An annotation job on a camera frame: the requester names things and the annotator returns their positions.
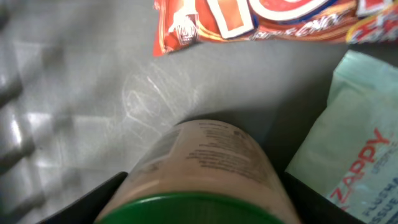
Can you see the orange snack bar wrapper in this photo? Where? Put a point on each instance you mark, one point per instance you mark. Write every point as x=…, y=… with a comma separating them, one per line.
x=183, y=23

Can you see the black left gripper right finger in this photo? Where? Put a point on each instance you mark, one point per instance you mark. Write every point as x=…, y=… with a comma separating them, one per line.
x=312, y=208

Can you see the teal tissue pack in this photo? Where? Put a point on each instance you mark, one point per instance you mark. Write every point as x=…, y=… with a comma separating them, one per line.
x=349, y=156

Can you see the green lid jar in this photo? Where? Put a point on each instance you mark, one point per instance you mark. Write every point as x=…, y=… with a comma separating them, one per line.
x=201, y=171

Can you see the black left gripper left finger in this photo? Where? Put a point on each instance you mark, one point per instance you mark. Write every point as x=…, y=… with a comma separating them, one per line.
x=87, y=208

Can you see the small orange snack packet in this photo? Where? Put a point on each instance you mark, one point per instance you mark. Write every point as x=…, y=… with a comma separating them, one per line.
x=377, y=24

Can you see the grey plastic mesh basket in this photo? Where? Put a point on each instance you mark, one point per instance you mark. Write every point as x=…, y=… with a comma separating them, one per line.
x=83, y=97

